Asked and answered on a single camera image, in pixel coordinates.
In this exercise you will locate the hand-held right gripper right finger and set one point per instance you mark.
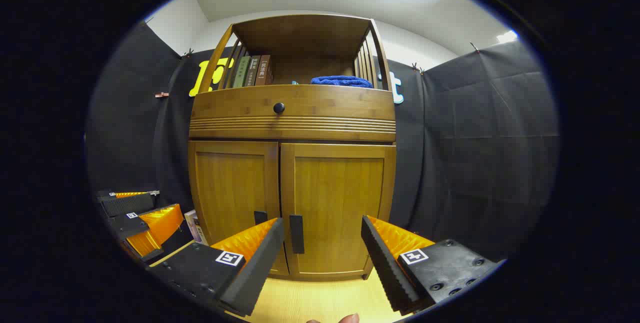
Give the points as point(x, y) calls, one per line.
point(385, 268)

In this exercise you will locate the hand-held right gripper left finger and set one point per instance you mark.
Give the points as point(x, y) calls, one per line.
point(257, 273)

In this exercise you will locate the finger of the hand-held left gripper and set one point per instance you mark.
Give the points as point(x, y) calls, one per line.
point(122, 225)
point(127, 204)

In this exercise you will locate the wooden shoe cabinet door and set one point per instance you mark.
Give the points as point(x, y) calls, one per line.
point(340, 198)
point(232, 183)

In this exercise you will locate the wooden shoe cabinet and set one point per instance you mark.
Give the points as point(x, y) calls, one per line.
point(300, 38)

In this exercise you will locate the small pale box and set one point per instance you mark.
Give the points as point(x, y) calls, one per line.
point(196, 227)

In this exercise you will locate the black backdrop cloth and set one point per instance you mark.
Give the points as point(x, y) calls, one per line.
point(475, 138)

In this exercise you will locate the small dark clip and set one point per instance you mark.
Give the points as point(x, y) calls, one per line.
point(474, 47)
point(188, 53)
point(417, 68)

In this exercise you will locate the black round drawer knob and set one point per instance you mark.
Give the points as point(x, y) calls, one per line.
point(279, 108)

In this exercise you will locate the green book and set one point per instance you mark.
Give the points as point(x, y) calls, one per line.
point(241, 72)

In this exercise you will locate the dark grey book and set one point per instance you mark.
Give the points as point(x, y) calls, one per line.
point(252, 70)

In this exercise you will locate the blue towel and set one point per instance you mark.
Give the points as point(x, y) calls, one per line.
point(342, 81)

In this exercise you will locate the small ceiling light panel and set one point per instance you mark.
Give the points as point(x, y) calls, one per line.
point(507, 36)

